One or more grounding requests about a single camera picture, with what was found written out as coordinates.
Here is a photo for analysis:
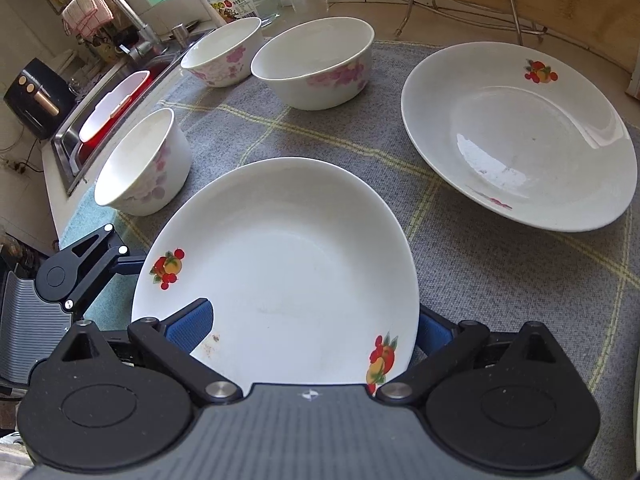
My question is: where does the metal wire rack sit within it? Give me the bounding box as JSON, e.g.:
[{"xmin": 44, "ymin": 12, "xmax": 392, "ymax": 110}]
[{"xmin": 392, "ymin": 0, "xmax": 548, "ymax": 48}]

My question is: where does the red and white basin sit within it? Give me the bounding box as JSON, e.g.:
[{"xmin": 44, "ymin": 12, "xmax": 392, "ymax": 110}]
[{"xmin": 79, "ymin": 71, "xmax": 151, "ymax": 142}]

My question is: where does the steel sink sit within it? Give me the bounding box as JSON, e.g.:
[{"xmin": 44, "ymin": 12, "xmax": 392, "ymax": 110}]
[{"xmin": 50, "ymin": 30, "xmax": 211, "ymax": 196}]

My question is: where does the bamboo cutting board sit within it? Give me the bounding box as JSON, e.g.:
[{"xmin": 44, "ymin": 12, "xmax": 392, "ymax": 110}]
[{"xmin": 325, "ymin": 0, "xmax": 640, "ymax": 76}]

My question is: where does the metal faucet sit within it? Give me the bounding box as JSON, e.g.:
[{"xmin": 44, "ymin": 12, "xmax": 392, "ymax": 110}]
[{"xmin": 92, "ymin": 0, "xmax": 168, "ymax": 61}]

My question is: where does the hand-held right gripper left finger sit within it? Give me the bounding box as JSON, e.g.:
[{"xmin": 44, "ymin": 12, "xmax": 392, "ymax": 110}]
[{"xmin": 50, "ymin": 298, "xmax": 244, "ymax": 406}]

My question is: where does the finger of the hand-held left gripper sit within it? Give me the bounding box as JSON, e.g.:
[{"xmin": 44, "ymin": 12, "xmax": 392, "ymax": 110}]
[{"xmin": 59, "ymin": 224, "xmax": 148, "ymax": 313}]

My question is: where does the small metal cup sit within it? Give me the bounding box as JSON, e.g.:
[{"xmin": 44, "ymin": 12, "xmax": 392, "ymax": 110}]
[{"xmin": 170, "ymin": 20, "xmax": 201, "ymax": 44}]

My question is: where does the grey checked mat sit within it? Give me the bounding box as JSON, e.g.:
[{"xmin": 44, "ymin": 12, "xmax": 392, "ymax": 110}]
[{"xmin": 115, "ymin": 40, "xmax": 640, "ymax": 480}]

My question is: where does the pink cloth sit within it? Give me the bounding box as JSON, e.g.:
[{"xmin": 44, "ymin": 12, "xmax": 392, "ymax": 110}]
[{"xmin": 61, "ymin": 0, "xmax": 117, "ymax": 38}]

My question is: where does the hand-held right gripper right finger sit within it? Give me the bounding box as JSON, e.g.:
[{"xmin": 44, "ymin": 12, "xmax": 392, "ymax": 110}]
[{"xmin": 374, "ymin": 306, "xmax": 568, "ymax": 403}]

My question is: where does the white fruit print plate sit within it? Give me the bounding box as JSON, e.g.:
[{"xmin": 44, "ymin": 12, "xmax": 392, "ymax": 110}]
[
  {"xmin": 401, "ymin": 41, "xmax": 638, "ymax": 233},
  {"xmin": 131, "ymin": 156, "xmax": 421, "ymax": 398}
]

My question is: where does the black kitchen appliance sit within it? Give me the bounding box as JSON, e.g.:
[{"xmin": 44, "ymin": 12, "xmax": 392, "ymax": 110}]
[{"xmin": 4, "ymin": 57, "xmax": 76, "ymax": 138}]

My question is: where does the white floral bowl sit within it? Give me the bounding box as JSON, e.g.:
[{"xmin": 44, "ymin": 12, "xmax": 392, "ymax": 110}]
[
  {"xmin": 250, "ymin": 16, "xmax": 376, "ymax": 112},
  {"xmin": 94, "ymin": 107, "xmax": 193, "ymax": 217},
  {"xmin": 180, "ymin": 16, "xmax": 264, "ymax": 89}
]

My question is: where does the red plastic basin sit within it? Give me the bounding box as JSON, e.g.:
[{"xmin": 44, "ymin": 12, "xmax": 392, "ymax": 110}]
[{"xmin": 77, "ymin": 57, "xmax": 171, "ymax": 155}]

